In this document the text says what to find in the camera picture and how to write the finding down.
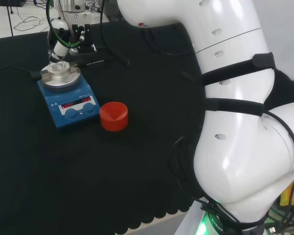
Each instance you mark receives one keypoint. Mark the black bench cloth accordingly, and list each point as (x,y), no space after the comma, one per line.
(63,171)

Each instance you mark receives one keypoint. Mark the yellow stop button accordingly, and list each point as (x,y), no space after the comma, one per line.
(287,195)

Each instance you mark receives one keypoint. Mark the thin dark tripod leg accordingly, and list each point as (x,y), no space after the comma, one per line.
(10,22)

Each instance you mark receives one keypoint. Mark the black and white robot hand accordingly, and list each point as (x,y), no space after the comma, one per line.
(77,20)

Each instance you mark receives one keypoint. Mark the heater with blue base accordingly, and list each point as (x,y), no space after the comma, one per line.
(71,109)

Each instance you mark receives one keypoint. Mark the black box device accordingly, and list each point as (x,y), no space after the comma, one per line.
(9,2)

